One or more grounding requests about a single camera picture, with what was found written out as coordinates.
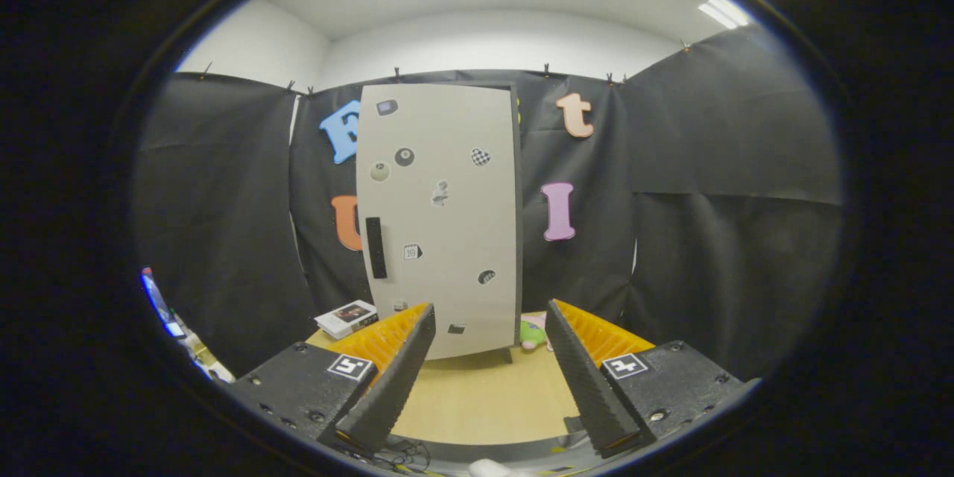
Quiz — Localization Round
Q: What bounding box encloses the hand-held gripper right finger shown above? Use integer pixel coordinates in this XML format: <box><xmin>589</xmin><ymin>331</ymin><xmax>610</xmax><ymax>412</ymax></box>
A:
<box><xmin>546</xmin><ymin>299</ymin><xmax>761</xmax><ymax>459</ymax></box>

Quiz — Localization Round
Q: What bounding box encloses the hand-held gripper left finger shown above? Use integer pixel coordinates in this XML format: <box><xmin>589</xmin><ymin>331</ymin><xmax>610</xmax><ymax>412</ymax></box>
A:
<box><xmin>224</xmin><ymin>303</ymin><xmax>437</xmax><ymax>454</ymax></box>

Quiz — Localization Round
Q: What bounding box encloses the black door handle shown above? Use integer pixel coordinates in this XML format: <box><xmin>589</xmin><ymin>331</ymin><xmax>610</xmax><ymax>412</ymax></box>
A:
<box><xmin>365</xmin><ymin>217</ymin><xmax>388</xmax><ymax>279</ymax></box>

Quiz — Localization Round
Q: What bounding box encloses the white shoe cabinet door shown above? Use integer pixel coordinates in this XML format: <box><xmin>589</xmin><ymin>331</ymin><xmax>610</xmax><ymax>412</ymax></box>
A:
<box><xmin>356</xmin><ymin>83</ymin><xmax>520</xmax><ymax>360</ymax></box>

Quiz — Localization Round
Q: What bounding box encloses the grey shoe cabinet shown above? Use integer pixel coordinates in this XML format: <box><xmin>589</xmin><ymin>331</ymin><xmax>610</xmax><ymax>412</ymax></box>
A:
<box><xmin>358</xmin><ymin>79</ymin><xmax>525</xmax><ymax>364</ymax></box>

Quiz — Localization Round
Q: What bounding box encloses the green pink plush toy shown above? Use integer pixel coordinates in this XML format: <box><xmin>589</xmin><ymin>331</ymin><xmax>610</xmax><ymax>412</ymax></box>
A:
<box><xmin>519</xmin><ymin>317</ymin><xmax>552</xmax><ymax>352</ymax></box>

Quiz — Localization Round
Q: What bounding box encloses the white boxed book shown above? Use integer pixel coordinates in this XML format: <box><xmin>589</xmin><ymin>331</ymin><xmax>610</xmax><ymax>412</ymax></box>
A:
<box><xmin>314</xmin><ymin>300</ymin><xmax>379</xmax><ymax>340</ymax></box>

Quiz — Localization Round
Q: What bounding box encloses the pile of small desk items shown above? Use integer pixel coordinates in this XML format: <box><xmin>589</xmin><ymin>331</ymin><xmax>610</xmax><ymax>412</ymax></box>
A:
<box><xmin>183</xmin><ymin>332</ymin><xmax>236</xmax><ymax>382</ymax></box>

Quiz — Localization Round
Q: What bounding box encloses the blue lit screen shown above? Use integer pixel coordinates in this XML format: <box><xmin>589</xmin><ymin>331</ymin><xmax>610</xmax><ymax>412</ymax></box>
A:
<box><xmin>142</xmin><ymin>267</ymin><xmax>186</xmax><ymax>340</ymax></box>

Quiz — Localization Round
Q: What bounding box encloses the black backdrop cloth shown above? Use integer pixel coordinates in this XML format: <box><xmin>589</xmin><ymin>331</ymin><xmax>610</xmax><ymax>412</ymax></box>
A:
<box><xmin>133</xmin><ymin>24</ymin><xmax>844</xmax><ymax>381</ymax></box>

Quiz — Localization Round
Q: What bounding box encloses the small ceiling light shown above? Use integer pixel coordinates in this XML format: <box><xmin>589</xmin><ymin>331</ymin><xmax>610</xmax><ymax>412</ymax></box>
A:
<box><xmin>698</xmin><ymin>0</ymin><xmax>750</xmax><ymax>30</ymax></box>

